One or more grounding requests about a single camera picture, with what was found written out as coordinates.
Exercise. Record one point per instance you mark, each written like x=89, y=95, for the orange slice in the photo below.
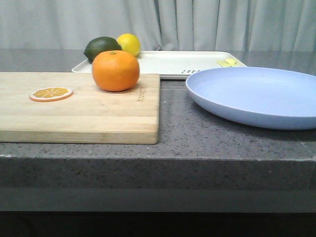
x=50, y=94

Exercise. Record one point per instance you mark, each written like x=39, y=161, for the white rectangular tray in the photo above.
x=181, y=64

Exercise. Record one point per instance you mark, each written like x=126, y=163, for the whole orange fruit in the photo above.
x=115, y=70

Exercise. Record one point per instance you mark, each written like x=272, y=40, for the grey curtain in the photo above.
x=198, y=25

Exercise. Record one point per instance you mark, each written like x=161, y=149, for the yellow plastic fork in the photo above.
x=223, y=63

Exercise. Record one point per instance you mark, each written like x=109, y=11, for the yellow plastic spoon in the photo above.
x=231, y=62

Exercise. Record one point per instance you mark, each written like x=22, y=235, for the light blue plate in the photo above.
x=260, y=97

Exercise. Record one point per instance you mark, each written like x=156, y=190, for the wooden cutting board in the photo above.
x=90, y=115

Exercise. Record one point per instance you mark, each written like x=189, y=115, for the yellow lemon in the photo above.
x=129, y=43

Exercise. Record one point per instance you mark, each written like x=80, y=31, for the green lime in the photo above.
x=98, y=45

